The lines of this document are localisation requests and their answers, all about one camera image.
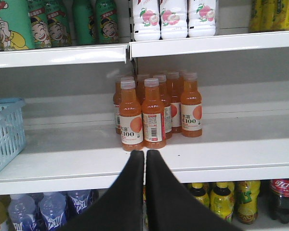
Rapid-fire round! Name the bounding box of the blue sports drink bottle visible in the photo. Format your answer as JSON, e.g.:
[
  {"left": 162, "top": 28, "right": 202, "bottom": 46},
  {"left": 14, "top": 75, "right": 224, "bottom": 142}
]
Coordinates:
[
  {"left": 8, "top": 194, "right": 39, "bottom": 231},
  {"left": 39, "top": 192, "right": 67, "bottom": 231},
  {"left": 67, "top": 190, "right": 93, "bottom": 217}
]

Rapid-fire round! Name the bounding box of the white peach drink bottle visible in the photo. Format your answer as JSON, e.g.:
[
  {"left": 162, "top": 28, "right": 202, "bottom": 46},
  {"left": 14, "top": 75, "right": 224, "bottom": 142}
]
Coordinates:
[
  {"left": 132, "top": 0, "right": 160, "bottom": 41},
  {"left": 159, "top": 0, "right": 188, "bottom": 39},
  {"left": 188, "top": 0, "right": 219, "bottom": 38}
]

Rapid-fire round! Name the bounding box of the plastic cola bottle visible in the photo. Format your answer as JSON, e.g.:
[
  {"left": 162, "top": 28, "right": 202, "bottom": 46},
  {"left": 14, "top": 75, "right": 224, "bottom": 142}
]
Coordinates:
[{"left": 268, "top": 179, "right": 289, "bottom": 224}]

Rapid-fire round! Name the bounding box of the green cartoon drink bottle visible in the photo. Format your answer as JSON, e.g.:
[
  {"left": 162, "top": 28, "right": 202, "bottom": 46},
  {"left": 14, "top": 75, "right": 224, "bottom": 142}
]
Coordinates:
[
  {"left": 27, "top": 0, "right": 72, "bottom": 49},
  {"left": 95, "top": 0, "right": 119, "bottom": 43},
  {"left": 0, "top": 0, "right": 35, "bottom": 51}
]

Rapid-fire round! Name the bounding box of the light blue plastic basket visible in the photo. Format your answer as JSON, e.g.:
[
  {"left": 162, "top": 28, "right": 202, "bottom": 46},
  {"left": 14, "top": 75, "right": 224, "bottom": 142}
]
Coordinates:
[{"left": 0, "top": 98, "right": 26, "bottom": 171}]

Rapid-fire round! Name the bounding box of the white shelf unit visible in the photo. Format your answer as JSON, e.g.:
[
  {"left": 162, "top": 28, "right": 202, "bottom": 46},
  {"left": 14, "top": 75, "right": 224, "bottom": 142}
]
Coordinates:
[{"left": 0, "top": 0, "right": 289, "bottom": 231}]

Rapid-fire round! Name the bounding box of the orange C100 juice bottle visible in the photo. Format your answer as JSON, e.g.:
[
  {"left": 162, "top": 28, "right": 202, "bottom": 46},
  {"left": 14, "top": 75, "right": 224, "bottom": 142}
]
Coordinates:
[
  {"left": 119, "top": 79, "right": 144, "bottom": 151},
  {"left": 142, "top": 78, "right": 166, "bottom": 149},
  {"left": 180, "top": 72, "right": 202, "bottom": 137}
]

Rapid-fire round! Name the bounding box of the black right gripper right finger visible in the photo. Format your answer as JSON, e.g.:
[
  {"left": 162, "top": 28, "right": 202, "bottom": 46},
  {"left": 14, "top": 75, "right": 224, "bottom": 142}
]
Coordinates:
[{"left": 145, "top": 150, "right": 241, "bottom": 231}]

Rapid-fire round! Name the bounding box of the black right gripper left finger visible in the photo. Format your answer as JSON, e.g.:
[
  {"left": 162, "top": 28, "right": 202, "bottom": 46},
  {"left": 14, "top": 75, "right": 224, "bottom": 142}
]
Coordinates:
[{"left": 59, "top": 151, "right": 145, "bottom": 231}]

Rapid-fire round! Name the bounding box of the yellow lemon tea bottle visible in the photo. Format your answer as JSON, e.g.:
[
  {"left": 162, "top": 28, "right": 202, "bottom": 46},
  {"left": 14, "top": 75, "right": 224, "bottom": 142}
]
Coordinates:
[
  {"left": 210, "top": 181, "right": 234, "bottom": 223},
  {"left": 189, "top": 182, "right": 210, "bottom": 208},
  {"left": 236, "top": 180, "right": 261, "bottom": 224}
]

